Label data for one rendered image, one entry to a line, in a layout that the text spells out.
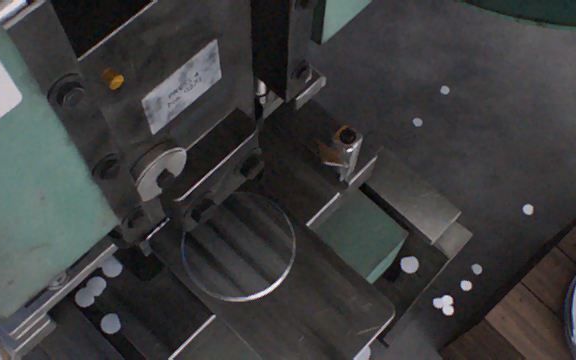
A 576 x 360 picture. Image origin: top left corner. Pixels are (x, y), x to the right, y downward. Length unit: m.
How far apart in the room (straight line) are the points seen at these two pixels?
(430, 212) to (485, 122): 0.86
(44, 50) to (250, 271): 0.47
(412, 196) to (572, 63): 1.06
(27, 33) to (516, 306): 1.05
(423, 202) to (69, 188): 0.63
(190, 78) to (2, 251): 0.19
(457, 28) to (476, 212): 0.51
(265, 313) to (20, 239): 0.38
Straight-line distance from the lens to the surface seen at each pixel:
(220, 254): 0.76
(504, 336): 1.24
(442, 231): 0.95
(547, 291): 1.29
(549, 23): 0.67
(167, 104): 0.52
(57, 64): 0.35
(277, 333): 0.74
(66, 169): 0.39
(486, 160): 1.74
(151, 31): 0.45
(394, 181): 0.96
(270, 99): 0.87
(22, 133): 0.35
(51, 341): 0.85
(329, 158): 0.80
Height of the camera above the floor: 1.51
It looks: 68 degrees down
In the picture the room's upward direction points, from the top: 3 degrees clockwise
